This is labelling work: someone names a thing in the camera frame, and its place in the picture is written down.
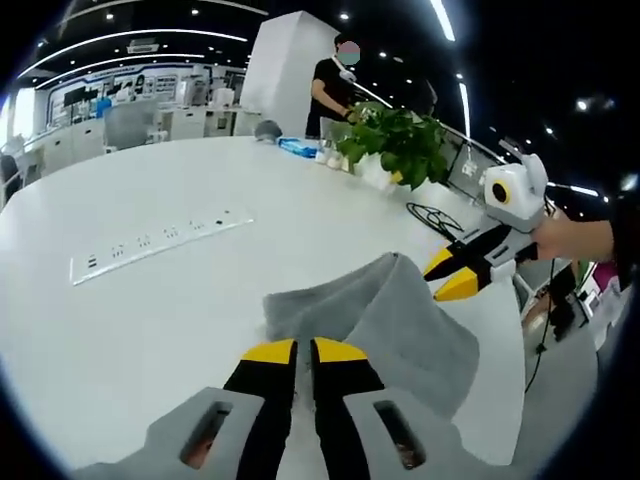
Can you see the grey office chair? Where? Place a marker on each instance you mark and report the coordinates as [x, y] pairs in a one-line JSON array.
[[130, 125]]

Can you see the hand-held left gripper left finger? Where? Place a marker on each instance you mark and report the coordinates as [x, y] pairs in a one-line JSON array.
[[260, 395]]

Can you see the grey towel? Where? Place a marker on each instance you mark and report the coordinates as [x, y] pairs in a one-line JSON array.
[[400, 320]]

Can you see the person's right hand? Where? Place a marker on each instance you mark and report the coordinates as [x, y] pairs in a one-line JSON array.
[[575, 240]]

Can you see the white table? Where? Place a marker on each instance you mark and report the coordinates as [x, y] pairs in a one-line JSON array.
[[175, 175]]

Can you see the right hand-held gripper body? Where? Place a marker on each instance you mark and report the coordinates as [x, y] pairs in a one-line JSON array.
[[520, 200]]

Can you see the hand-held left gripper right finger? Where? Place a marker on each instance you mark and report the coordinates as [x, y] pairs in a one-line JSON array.
[[345, 395]]

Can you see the blue packet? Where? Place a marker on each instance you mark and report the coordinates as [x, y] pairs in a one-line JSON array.
[[297, 146]]

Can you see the white power strip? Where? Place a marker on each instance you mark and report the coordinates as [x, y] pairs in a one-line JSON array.
[[160, 245]]

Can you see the green potted plant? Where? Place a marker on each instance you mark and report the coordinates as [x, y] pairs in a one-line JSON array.
[[400, 140]]

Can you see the grey round object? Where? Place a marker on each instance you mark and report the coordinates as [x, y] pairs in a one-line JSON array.
[[267, 130]]

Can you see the white plant pot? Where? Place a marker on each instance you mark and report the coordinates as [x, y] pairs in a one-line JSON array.
[[375, 172]]

